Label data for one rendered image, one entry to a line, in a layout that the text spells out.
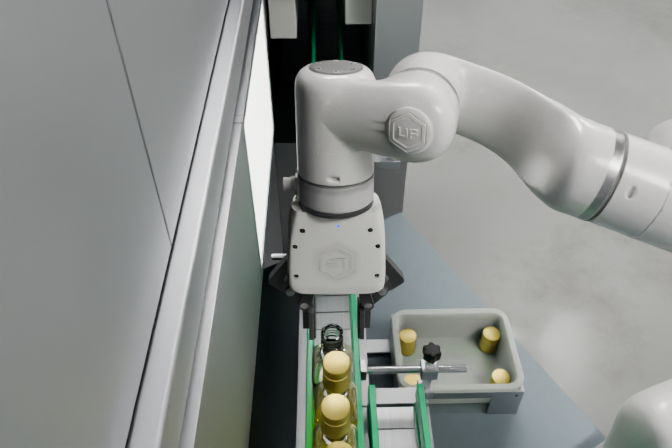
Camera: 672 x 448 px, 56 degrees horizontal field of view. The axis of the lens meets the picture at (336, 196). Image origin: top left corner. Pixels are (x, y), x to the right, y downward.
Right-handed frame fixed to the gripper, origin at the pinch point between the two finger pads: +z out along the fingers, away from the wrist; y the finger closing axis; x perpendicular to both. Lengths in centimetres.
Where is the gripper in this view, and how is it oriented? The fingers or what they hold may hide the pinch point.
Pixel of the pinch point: (336, 318)
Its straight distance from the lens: 71.7
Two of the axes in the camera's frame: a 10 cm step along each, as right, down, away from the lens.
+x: -0.1, -4.7, 8.8
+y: 10.0, -0.1, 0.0
